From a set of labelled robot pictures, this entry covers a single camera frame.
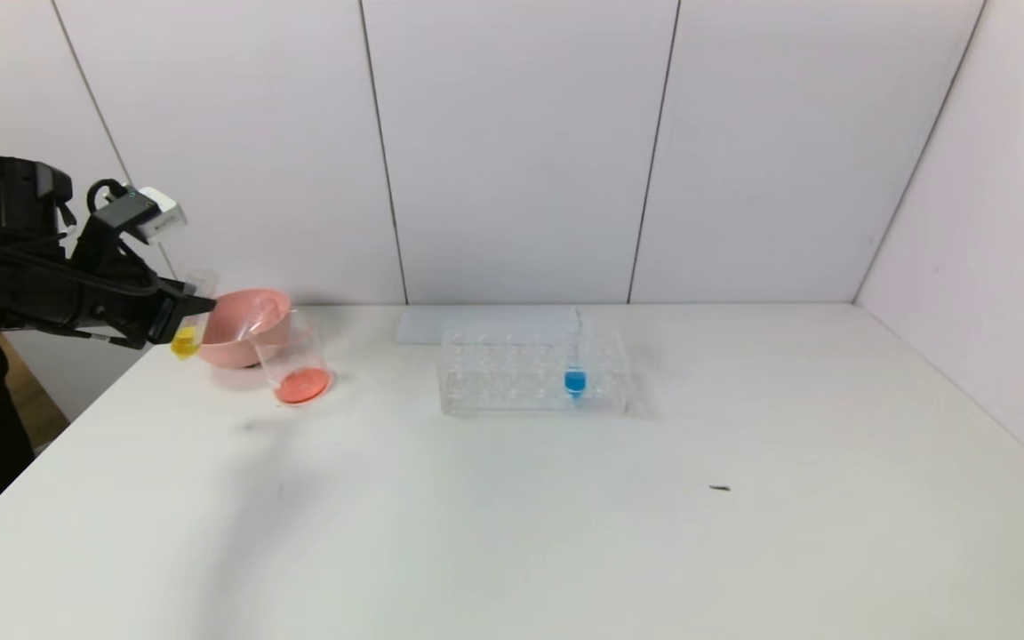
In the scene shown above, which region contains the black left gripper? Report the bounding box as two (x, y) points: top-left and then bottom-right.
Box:
(72, 274), (218, 350)

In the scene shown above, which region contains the test tube with yellow pigment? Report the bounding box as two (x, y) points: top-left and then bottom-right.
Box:
(170, 270), (220, 361)

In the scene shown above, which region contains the clear glass beaker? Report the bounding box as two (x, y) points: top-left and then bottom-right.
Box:
(250, 311), (337, 409)

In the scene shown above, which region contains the clear acrylic test tube rack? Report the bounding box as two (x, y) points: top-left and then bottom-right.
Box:
(438, 324), (630, 417)

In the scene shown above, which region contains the test tube with blue pigment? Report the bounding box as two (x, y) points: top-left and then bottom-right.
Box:
(563, 311), (588, 399)

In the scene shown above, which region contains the pink bowl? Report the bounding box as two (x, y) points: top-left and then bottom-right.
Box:
(195, 288), (293, 370)

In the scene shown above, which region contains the white paper sheet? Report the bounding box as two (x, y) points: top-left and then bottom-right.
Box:
(395, 307), (582, 346)

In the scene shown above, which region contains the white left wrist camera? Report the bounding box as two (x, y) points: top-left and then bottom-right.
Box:
(96, 186), (188, 245)

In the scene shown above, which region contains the thin black camera cable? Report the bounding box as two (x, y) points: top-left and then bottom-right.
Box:
(0, 179), (166, 299)

